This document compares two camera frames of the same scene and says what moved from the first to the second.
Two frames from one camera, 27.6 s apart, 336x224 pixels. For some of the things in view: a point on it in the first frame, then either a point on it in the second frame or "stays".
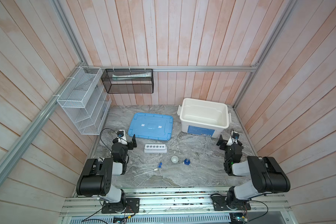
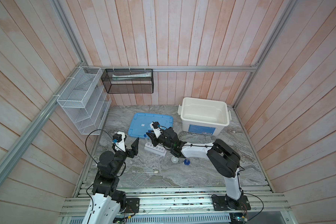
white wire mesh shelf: (86, 100) stays
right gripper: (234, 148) → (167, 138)
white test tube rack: (155, 148) stays
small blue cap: (187, 161) stays
